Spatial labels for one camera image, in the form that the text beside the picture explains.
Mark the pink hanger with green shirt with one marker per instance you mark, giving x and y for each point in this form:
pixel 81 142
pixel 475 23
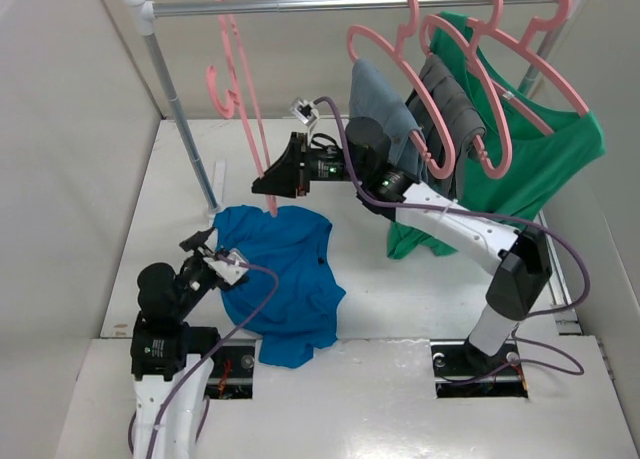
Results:
pixel 534 47

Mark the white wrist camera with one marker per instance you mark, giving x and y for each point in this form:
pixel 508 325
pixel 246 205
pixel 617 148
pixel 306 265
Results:
pixel 306 112
pixel 228 267

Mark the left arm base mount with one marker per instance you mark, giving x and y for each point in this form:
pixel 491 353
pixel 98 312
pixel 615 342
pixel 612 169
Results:
pixel 233 372

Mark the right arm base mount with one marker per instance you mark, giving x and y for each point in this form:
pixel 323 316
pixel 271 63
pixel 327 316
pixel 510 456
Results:
pixel 459 372

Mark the blue t shirt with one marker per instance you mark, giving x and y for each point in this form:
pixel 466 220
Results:
pixel 300 313

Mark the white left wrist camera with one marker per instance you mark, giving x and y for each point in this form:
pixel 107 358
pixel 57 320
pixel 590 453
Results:
pixel 228 267

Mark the metal clothes rack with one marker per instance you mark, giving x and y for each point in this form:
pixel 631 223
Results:
pixel 145 12

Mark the pink hanger with denim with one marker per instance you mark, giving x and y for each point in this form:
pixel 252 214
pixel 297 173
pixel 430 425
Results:
pixel 388 56

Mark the folded blue denim garment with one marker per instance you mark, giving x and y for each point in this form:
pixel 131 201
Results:
pixel 373 97

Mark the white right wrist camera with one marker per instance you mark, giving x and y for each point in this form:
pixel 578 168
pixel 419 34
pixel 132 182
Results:
pixel 306 112

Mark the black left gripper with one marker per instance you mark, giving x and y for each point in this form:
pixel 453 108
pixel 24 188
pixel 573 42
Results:
pixel 197 245

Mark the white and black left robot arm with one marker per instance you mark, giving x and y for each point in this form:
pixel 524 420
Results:
pixel 169 384

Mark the green t shirt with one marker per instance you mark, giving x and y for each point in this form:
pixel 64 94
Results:
pixel 541 165

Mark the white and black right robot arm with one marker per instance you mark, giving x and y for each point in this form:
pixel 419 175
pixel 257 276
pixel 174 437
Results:
pixel 517 261

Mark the folded grey garment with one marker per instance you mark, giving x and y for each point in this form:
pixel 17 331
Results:
pixel 461 118

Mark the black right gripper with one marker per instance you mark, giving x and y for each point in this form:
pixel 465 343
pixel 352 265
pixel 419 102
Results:
pixel 288 178

